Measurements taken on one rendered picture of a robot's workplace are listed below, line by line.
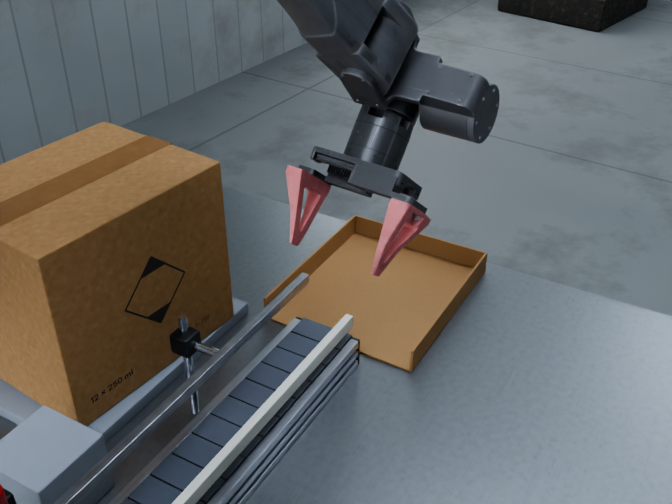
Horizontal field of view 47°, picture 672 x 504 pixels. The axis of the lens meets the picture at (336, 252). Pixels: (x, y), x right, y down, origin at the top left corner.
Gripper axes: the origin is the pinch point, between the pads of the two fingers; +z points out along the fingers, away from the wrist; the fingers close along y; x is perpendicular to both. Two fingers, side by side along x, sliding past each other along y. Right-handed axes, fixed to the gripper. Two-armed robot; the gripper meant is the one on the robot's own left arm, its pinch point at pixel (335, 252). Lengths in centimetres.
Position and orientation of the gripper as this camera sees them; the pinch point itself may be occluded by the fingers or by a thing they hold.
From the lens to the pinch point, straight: 77.6
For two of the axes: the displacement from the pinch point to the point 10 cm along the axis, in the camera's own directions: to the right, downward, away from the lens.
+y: 8.4, 3.1, -4.5
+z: -3.6, 9.3, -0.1
